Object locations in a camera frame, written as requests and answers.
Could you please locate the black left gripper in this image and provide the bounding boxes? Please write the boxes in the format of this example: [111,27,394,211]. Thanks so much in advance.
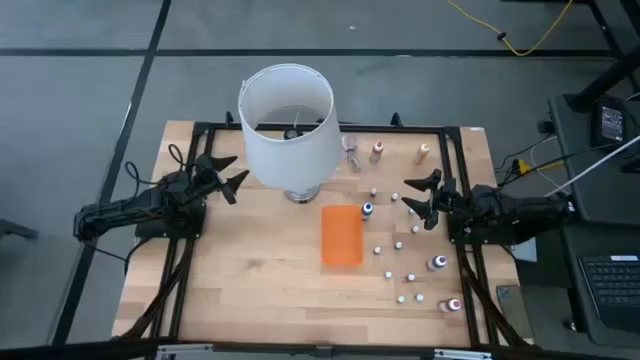
[174,153,250,201]

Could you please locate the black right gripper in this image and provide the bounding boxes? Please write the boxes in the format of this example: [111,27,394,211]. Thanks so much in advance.
[401,168,477,230]

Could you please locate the white shade silver table lamp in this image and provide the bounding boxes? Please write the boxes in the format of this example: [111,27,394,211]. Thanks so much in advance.
[237,62,344,204]

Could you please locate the clear plastic wrapper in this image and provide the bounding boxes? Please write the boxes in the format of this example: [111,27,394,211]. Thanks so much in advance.
[341,133,363,174]

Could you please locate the orange translucent plastic container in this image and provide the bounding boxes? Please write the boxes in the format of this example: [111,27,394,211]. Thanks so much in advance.
[320,204,365,268]

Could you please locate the black side desk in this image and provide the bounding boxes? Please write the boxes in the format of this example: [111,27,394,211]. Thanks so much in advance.
[547,93,640,226]

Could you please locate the black laptop keyboard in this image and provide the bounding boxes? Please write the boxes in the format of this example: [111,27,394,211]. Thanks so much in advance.
[577,253,640,335]

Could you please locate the black stand leg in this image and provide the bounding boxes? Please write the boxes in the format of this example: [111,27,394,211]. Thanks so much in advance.
[567,0,640,112]

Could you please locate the grey chair base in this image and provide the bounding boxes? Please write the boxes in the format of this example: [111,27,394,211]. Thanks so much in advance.
[0,218,39,241]

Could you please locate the black aluminium table frame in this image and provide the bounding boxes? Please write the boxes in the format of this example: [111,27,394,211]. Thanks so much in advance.
[112,110,532,351]

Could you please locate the black power cables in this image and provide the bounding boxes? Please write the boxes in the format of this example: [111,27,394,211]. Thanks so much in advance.
[493,133,621,189]

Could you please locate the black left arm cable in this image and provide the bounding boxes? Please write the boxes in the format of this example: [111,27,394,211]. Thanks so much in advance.
[123,143,189,189]

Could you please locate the silver metal bracket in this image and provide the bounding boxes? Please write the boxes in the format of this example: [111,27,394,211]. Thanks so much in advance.
[156,343,215,360]
[433,348,493,360]

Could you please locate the yellow extension cable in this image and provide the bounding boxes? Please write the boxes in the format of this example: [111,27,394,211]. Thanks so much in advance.
[447,0,575,57]

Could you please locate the white cable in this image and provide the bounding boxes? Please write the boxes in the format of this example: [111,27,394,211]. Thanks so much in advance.
[543,133,640,199]

